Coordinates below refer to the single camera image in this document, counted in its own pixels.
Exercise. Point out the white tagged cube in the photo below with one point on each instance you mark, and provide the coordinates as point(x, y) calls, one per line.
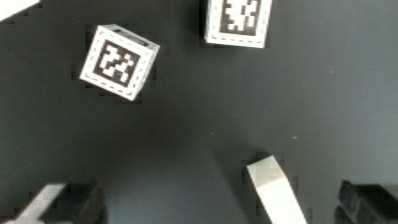
point(236, 22)
point(119, 61)

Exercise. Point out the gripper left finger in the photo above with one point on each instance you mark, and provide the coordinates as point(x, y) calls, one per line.
point(66, 204)

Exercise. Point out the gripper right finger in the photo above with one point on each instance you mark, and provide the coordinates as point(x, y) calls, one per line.
point(368, 204)

